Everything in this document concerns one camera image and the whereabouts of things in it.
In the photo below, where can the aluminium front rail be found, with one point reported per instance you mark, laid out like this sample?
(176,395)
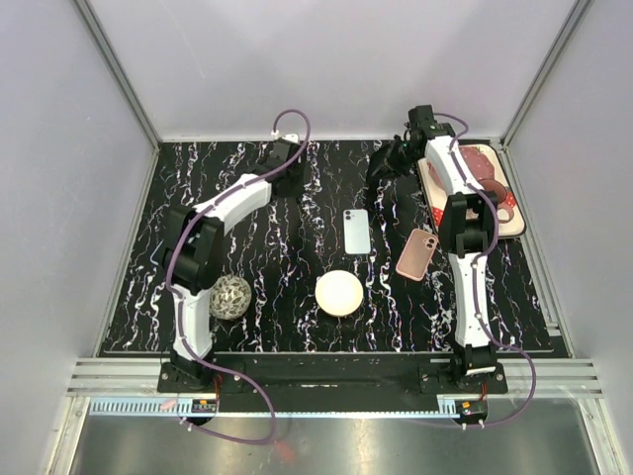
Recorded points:
(573,378)

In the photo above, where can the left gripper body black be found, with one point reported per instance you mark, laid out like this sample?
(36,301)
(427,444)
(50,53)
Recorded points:
(297,182)

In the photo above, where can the white cable duct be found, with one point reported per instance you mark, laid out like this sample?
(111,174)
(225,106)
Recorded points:
(198,408)

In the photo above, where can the pink phone case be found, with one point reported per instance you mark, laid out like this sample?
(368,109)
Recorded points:
(416,255)

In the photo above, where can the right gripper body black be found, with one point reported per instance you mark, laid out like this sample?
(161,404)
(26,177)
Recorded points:
(409,157)

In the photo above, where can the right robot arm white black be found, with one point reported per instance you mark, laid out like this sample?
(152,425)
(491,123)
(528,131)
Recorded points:
(468,231)

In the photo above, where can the aluminium frame post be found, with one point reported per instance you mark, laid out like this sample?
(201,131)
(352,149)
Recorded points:
(553,56)
(103,45)

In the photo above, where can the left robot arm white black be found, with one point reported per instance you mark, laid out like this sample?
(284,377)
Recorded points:
(193,253)

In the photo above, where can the white round bowl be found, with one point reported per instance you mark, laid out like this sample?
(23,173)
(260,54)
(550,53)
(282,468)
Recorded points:
(339,293)

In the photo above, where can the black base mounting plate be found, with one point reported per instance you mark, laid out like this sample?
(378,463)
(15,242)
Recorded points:
(236,389)

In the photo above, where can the light blue smartphone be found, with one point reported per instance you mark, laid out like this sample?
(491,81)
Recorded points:
(356,232)

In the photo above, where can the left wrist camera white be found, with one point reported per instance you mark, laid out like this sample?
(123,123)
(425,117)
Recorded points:
(290,138)

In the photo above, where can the cream rectangular tray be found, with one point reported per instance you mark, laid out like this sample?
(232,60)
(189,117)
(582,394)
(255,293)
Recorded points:
(436,198)

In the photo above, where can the left aluminium frame post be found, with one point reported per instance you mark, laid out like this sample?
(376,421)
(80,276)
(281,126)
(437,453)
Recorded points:
(103,45)

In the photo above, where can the pink dotted plate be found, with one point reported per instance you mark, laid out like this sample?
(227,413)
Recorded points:
(478,163)

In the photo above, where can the leaf patterned bowl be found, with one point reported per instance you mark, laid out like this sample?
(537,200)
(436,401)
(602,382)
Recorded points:
(230,298)

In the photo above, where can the pink mug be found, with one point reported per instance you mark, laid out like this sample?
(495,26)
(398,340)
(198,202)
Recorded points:
(505,212)

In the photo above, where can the right aluminium frame post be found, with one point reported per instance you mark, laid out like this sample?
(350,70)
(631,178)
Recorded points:
(553,56)

